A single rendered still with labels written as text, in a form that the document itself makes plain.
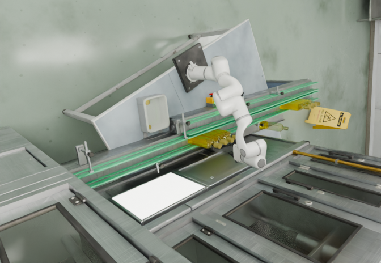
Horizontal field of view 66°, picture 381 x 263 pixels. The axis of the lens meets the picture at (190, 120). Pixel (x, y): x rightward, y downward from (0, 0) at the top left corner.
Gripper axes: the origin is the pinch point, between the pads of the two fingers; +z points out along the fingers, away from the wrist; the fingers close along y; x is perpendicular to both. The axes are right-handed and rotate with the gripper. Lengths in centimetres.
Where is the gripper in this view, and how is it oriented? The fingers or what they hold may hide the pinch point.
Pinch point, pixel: (231, 148)
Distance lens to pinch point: 178.8
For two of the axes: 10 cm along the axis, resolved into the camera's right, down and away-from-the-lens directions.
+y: -1.0, -9.7, -2.4
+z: -4.3, -1.7, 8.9
